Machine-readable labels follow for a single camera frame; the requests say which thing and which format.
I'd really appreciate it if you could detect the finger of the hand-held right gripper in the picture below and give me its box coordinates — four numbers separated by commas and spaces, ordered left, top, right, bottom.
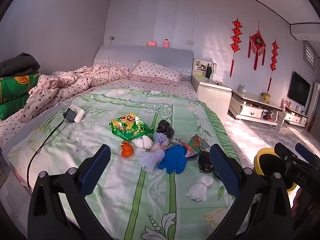
295, 142, 315, 163
274, 142, 297, 163

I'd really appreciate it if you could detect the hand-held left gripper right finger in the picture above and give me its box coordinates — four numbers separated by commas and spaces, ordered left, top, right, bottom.
207, 144, 293, 240

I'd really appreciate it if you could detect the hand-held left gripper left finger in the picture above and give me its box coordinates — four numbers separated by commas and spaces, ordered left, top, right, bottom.
27, 144, 113, 240

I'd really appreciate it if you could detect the yellow rimmed black trash bin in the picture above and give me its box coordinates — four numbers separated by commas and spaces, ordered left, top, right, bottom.
254, 148, 298, 194

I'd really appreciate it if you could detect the shiny black plastic bag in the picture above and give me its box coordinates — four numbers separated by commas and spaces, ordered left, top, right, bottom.
198, 151, 216, 172

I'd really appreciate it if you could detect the white tissue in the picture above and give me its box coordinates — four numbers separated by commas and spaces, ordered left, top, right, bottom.
185, 176, 213, 202
132, 135, 153, 150

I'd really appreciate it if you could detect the green orange snack wrapper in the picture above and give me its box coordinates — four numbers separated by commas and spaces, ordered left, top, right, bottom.
188, 134, 202, 153

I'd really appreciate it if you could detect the red white snack wrapper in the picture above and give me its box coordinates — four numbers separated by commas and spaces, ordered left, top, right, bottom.
172, 138, 200, 158

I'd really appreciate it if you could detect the blue glove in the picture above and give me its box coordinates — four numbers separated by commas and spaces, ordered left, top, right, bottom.
157, 145, 188, 175

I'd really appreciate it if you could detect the green snack bag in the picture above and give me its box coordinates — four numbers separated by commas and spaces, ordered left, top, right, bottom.
109, 114, 154, 141

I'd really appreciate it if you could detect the person's right hand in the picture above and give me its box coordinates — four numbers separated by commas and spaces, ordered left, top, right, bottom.
292, 189, 310, 218

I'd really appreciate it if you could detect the white small tv cabinet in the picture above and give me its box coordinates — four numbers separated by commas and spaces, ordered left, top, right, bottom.
282, 106, 309, 127

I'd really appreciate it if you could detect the white long tv stand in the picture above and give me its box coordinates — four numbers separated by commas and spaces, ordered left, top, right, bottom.
229, 90, 284, 127

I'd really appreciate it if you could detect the white standing air conditioner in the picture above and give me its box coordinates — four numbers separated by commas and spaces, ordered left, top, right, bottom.
309, 81, 320, 120

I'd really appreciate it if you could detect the green floral blanket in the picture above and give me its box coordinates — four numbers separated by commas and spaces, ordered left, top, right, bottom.
7, 86, 250, 240

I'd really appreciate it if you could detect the white charging hub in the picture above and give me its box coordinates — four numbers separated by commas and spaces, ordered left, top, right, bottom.
64, 104, 87, 123

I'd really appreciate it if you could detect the white nightstand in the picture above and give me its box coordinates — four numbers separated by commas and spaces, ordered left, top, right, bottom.
191, 74, 232, 117

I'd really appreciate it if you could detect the pink polka dot duvet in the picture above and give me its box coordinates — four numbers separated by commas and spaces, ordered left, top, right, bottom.
19, 64, 130, 123

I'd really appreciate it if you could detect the window with blind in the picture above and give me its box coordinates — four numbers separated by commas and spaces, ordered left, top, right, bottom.
302, 40, 316, 71

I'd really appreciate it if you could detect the green patterned folded quilt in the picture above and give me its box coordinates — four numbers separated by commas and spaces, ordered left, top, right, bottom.
0, 73, 42, 103
0, 94, 30, 121

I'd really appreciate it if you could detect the red diamond tassel decoration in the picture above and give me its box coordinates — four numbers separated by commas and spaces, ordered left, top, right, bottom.
248, 22, 267, 70

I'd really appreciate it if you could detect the polka dot ruffled pillow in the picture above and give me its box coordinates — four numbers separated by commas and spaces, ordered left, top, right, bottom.
130, 60, 184, 87

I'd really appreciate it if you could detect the grey upholstered bed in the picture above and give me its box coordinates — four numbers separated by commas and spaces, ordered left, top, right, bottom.
0, 45, 250, 240

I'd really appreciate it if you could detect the dark folded jacket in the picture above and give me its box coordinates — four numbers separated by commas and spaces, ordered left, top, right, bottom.
0, 52, 40, 77

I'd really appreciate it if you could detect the black power cable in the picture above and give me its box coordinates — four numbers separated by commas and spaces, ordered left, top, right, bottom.
27, 107, 69, 195

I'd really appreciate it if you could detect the black wall television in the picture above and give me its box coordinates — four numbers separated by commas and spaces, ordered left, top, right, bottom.
287, 71, 311, 107

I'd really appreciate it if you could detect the red knot string decoration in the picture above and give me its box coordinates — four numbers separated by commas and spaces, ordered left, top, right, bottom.
267, 39, 279, 92
231, 18, 243, 77

